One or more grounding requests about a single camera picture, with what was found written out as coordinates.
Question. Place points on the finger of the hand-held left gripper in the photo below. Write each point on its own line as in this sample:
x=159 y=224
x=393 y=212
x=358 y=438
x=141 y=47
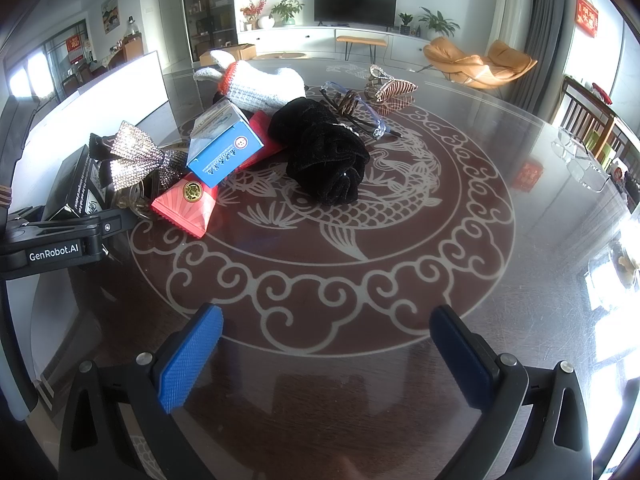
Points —
x=115 y=221

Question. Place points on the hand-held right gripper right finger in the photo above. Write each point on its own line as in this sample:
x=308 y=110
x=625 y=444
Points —
x=457 y=355

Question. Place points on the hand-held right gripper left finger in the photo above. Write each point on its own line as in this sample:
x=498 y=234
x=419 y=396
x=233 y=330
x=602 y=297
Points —
x=192 y=355

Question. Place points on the rhinestone bow hair clip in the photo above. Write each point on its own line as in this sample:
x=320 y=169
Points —
x=127 y=155

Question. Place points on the red foil packet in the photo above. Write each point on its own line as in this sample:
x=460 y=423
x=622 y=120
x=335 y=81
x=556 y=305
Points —
x=187 y=207

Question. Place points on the blue and white box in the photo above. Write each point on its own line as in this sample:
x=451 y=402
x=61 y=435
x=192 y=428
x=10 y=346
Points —
x=225 y=155

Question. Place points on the white knitted glove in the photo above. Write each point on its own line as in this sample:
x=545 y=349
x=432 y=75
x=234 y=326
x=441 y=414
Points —
x=260 y=85

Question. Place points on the black velvet scrunchie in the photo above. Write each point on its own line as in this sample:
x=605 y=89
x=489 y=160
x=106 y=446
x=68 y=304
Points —
x=320 y=150

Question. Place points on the patterned glass desktop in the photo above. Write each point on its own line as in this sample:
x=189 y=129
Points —
x=325 y=410

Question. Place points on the clear plastic bottle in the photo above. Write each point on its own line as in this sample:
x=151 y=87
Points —
x=130 y=201

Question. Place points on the wooden dining table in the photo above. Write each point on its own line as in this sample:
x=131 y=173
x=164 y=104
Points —
x=92 y=72

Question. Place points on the wooden sideboard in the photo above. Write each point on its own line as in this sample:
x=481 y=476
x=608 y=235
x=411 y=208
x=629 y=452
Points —
x=134 y=46

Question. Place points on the red window decoration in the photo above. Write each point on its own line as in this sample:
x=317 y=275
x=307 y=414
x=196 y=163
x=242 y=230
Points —
x=74 y=44

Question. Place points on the glass jar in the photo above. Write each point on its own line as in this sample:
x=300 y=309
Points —
x=132 y=26

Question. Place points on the brown cardboard box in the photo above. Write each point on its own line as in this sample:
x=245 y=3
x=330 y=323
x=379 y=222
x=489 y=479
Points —
x=240 y=52

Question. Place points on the white door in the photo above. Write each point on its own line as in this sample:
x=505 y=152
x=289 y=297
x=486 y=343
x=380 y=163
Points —
x=169 y=15

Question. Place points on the clear acrylic stand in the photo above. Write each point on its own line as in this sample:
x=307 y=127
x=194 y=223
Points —
x=580 y=165

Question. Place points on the dark glass display cabinet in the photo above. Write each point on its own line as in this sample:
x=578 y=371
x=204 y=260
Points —
x=210 y=0

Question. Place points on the red flowers in vase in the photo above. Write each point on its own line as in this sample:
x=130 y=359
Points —
x=250 y=12

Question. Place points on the clear safety glasses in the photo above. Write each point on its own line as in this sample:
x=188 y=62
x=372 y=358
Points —
x=375 y=120

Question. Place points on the round white vase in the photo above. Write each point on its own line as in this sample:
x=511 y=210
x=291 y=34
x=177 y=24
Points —
x=266 y=22

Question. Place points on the white tv cabinet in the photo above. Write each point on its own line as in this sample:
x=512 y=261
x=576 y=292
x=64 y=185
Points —
x=310 y=40

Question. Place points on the green potted plant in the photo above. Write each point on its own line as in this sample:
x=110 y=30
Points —
x=286 y=10

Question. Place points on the rhinestone hair claw clip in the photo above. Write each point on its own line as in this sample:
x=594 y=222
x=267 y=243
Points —
x=390 y=89

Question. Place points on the wooden chair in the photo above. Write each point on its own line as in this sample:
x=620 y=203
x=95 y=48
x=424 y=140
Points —
x=575 y=105

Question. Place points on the orange leather lounge chair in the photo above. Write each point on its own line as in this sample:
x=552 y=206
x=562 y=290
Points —
x=465 y=65

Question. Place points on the orange bench stool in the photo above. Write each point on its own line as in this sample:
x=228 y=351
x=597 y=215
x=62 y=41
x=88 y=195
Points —
x=362 y=40

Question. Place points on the black television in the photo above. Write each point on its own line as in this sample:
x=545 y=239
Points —
x=355 y=5

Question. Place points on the large leafy potted plant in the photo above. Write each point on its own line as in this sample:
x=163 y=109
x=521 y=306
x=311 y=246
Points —
x=439 y=22

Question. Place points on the grey curtain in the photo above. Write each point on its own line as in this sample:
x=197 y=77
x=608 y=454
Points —
x=555 y=35

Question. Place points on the small potted plant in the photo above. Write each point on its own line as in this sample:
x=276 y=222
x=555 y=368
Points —
x=405 y=22

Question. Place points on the cloth covered standing air conditioner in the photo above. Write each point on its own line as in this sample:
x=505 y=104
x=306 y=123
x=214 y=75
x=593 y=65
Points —
x=510 y=10

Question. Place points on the framed wall painting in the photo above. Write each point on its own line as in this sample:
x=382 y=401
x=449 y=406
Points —
x=110 y=12

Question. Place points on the red wall hanging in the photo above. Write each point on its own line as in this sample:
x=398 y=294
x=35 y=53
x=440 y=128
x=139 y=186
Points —
x=587 y=15

